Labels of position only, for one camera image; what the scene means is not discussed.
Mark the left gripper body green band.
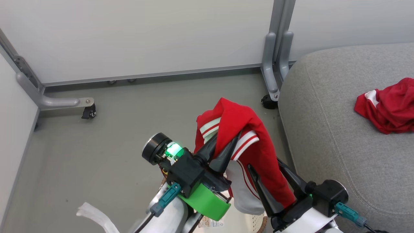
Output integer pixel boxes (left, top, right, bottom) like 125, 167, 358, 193
178, 160, 232, 222

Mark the white partition panel with levelling feet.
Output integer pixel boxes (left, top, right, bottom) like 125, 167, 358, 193
0, 0, 279, 87

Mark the white partition panel grey frame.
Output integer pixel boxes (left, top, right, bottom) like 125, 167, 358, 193
0, 29, 41, 233
285, 0, 414, 63

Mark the black castor wheel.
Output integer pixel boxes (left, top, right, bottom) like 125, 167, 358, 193
261, 94, 279, 110
81, 104, 97, 119

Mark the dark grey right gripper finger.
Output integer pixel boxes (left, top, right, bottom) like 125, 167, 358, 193
278, 159, 307, 198
247, 164, 285, 217

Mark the grey upright partition foot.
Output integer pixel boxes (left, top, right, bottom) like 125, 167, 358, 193
279, 31, 294, 82
260, 32, 280, 101

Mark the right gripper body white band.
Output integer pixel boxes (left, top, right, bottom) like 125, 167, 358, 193
270, 193, 337, 233

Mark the grey curved partition foot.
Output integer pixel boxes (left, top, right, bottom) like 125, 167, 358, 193
16, 72, 96, 111

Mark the grey fabric sofa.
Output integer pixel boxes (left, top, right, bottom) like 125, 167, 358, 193
278, 42, 414, 233

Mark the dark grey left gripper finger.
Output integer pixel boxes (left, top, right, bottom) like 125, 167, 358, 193
210, 131, 242, 174
194, 135, 218, 166

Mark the red garment with white patch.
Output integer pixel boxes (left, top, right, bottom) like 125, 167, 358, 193
354, 77, 414, 135

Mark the red white striped jacket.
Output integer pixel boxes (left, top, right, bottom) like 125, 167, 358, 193
193, 97, 296, 216

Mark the black cable teal connector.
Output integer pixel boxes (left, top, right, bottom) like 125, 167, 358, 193
133, 182, 181, 233
334, 202, 384, 233

